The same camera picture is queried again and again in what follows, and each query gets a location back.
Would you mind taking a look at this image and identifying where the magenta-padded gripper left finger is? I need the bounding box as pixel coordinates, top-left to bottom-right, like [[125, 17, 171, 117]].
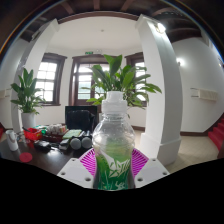
[[56, 147, 98, 190]]

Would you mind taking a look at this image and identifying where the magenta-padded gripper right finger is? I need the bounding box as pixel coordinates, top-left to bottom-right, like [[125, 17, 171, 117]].
[[130, 148, 170, 190]]

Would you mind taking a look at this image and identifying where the clear green-labelled drink bottle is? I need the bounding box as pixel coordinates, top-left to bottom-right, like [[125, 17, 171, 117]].
[[91, 90, 137, 192]]

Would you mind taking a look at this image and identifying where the grey-headed microphone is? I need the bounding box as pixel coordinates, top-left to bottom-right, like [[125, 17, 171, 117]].
[[69, 137, 83, 150], [80, 135, 93, 150]]

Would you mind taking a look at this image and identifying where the black flat device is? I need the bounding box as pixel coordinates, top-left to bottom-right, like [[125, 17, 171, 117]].
[[33, 139, 52, 152]]

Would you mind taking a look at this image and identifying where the dark tray with jars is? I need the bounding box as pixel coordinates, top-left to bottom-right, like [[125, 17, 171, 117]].
[[44, 123, 69, 143]]

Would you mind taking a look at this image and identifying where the black chair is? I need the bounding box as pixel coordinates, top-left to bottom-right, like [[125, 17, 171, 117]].
[[64, 105, 99, 134]]

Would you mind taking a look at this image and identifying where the red plastic basket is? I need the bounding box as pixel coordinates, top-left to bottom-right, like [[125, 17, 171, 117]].
[[22, 126, 44, 142]]

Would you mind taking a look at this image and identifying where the red carpeted staircase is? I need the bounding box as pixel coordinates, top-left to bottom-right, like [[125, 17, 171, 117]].
[[207, 114, 224, 152]]

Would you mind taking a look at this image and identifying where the green plant in white pot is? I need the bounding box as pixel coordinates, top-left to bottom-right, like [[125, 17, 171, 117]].
[[9, 67, 46, 129], [81, 54, 163, 118]]

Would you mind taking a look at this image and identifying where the brown wooden double door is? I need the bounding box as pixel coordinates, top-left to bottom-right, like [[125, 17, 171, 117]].
[[68, 54, 111, 108]]

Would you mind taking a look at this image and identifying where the brown-framed window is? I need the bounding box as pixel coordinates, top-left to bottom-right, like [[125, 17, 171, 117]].
[[34, 52, 68, 107], [124, 51, 150, 108]]

